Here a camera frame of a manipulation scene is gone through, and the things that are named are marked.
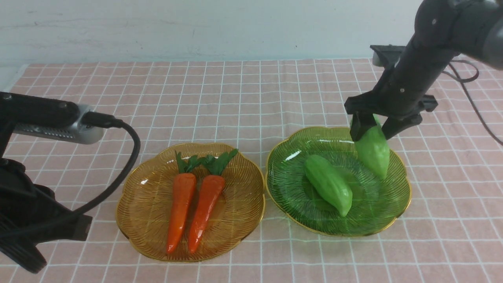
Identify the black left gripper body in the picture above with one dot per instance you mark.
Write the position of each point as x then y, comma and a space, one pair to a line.
24, 203

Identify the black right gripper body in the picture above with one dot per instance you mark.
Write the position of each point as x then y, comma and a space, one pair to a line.
398, 107

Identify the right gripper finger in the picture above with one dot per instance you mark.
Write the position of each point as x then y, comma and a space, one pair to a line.
392, 126
360, 124

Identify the green toy gourd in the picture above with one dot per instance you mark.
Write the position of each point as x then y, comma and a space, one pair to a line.
373, 150
331, 182

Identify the orange toy carrot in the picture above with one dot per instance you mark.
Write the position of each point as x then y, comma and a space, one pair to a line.
210, 190
183, 190

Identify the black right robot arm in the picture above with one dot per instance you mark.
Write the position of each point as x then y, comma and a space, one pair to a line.
443, 29

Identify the green glass plate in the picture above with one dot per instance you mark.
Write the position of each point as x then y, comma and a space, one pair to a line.
376, 205

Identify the amber glass plate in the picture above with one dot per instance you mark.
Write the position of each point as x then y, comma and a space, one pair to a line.
144, 209

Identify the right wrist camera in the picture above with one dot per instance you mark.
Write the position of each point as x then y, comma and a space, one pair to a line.
383, 55

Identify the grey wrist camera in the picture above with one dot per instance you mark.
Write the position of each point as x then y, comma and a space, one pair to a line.
72, 131

